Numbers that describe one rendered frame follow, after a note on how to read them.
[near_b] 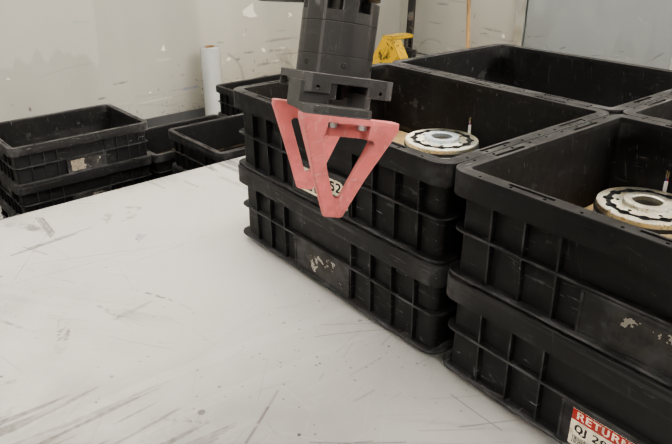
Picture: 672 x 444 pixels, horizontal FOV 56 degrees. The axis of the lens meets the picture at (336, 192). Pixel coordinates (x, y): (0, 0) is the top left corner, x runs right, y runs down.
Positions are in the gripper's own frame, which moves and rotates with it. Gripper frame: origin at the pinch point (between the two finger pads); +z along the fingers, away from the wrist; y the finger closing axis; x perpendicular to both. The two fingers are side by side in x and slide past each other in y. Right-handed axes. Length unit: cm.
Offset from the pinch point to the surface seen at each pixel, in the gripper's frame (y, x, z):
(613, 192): -11.6, 36.7, -0.1
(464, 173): -3.6, 14.1, -1.9
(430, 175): -7.5, 12.6, -0.8
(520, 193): 1.7, 16.7, -1.4
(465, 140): -32.0, 28.0, -2.2
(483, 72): -63, 45, -12
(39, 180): -138, -44, 31
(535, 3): -322, 206, -66
